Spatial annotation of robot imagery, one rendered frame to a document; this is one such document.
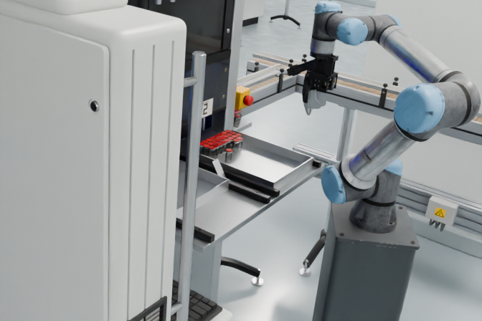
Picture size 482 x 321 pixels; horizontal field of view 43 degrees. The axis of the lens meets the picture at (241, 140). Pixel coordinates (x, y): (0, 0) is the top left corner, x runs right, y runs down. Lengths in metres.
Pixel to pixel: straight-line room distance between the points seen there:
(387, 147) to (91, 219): 0.88
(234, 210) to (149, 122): 0.83
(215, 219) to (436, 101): 0.68
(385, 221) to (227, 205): 0.50
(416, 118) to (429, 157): 1.94
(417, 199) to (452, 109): 1.38
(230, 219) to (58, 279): 0.67
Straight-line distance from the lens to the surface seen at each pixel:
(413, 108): 1.55
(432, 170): 3.50
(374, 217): 1.97
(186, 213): 1.23
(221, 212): 1.79
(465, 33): 3.28
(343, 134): 2.97
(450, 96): 1.58
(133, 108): 0.99
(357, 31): 1.80
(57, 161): 1.10
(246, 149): 2.20
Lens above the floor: 1.78
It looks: 23 degrees down
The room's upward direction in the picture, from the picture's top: 6 degrees clockwise
